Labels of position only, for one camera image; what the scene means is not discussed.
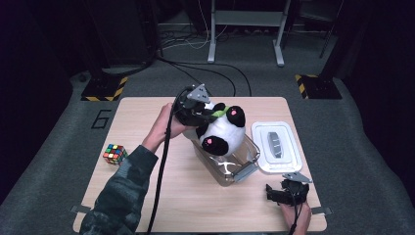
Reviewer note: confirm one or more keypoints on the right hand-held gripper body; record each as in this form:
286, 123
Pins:
295, 192

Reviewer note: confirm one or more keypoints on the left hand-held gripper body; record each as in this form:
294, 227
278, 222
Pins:
189, 114

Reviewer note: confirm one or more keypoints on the panda plush toy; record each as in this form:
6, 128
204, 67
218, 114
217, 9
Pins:
225, 133

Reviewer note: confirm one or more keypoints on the clear grey storage box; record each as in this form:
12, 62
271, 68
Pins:
235, 169

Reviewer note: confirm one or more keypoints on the person's right hand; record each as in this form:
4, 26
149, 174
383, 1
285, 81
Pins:
298, 218

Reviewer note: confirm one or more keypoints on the person's left hand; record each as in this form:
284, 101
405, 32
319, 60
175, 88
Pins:
160, 130

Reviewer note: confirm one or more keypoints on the grey tape strip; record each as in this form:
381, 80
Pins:
80, 209
322, 210

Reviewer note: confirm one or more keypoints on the colourful puzzle cube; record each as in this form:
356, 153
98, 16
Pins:
115, 154

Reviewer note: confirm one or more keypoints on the black yellow striped stand base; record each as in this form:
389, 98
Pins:
321, 88
104, 88

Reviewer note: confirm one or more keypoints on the dark curtain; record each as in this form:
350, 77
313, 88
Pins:
29, 98
385, 81

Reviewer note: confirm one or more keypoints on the black stand pole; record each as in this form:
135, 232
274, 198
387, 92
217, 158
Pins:
337, 39

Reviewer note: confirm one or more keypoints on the white metal desk frame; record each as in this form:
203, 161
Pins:
248, 18

